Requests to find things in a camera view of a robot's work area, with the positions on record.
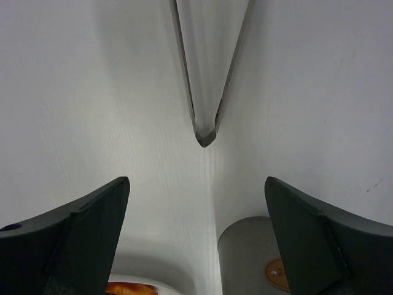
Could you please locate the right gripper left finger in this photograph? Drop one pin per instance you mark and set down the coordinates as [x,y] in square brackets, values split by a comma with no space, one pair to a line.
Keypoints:
[67,250]

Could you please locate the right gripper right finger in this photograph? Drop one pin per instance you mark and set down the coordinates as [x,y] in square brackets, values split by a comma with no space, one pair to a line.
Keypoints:
[325,249]

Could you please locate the fried orange tempura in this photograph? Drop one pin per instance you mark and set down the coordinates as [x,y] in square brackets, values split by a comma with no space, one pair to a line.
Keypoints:
[124,288]

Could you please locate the metal tongs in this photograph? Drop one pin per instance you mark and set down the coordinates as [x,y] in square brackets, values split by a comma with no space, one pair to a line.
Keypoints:
[209,36]

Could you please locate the grey cylindrical lunch container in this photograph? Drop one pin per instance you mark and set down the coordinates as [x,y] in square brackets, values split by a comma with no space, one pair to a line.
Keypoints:
[246,248]

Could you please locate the white oval plate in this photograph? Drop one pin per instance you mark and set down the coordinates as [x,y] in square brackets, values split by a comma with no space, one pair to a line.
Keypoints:
[161,288]

